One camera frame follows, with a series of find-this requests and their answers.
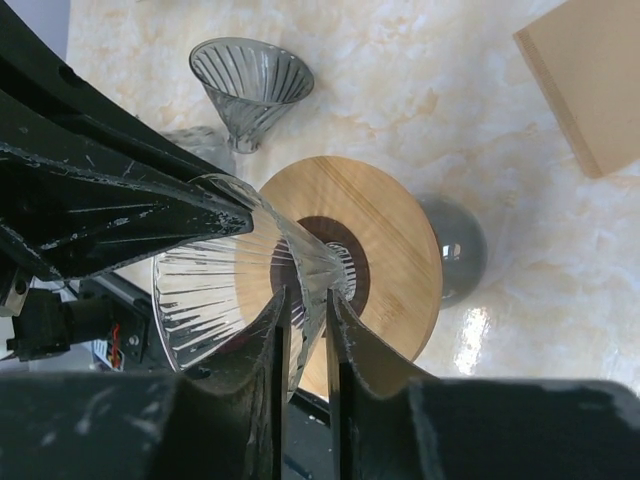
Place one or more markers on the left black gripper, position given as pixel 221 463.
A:
pixel 86 188

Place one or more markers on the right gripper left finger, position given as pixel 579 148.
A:
pixel 228 425

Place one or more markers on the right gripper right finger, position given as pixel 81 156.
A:
pixel 392 420

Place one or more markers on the clear glass dripper cone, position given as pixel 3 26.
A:
pixel 206 293

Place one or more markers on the grey glass dripper cone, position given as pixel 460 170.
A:
pixel 252 85

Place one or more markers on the brown paper coffee filter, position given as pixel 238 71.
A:
pixel 584 56

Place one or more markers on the grey glass carafe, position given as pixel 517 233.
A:
pixel 462 245

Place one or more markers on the glass carafe with handle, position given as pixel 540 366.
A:
pixel 206 143

